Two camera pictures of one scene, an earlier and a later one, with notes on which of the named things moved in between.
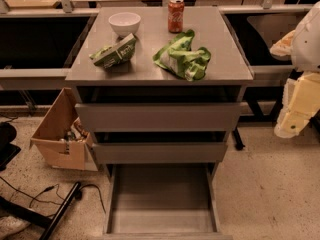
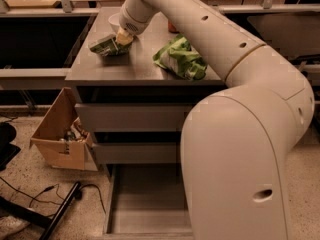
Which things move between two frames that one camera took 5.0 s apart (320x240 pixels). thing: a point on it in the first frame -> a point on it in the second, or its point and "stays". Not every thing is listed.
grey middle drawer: (160, 152) stays
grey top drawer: (160, 116) stays
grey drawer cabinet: (161, 86) stays
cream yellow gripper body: (307, 47) -> (131, 24)
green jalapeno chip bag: (112, 55) -> (108, 46)
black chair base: (7, 150) stays
